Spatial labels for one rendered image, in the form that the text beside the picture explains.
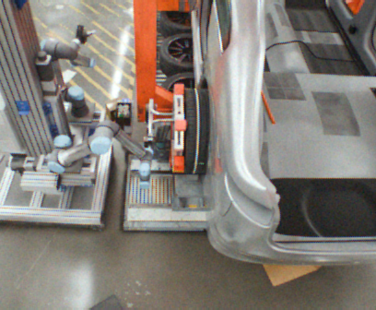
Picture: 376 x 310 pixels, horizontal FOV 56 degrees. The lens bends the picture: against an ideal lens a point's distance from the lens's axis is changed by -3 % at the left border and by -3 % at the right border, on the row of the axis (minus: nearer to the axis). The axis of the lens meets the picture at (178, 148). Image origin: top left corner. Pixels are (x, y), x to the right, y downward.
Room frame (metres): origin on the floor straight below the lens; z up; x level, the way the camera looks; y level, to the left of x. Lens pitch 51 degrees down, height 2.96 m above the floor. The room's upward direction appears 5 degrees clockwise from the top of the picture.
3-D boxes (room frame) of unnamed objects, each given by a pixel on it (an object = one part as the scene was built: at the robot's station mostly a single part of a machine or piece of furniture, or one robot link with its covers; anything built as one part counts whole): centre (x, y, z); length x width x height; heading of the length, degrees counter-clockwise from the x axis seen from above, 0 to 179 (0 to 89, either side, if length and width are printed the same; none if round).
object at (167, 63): (3.43, -0.01, 0.39); 0.66 x 0.66 x 0.24
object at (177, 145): (1.88, 0.03, 0.85); 0.54 x 0.07 x 0.54; 6
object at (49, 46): (2.05, 0.96, 1.19); 0.15 x 0.12 x 0.55; 79
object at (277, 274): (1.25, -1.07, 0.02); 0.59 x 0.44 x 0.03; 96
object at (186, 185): (1.90, -0.14, 0.32); 0.40 x 0.30 x 0.28; 6
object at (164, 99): (2.35, -0.01, 0.69); 0.52 x 0.17 x 0.35; 96
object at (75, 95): (2.02, 0.84, 0.98); 0.13 x 0.12 x 0.14; 79
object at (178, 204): (1.85, -0.15, 0.13); 0.50 x 0.36 x 0.10; 6
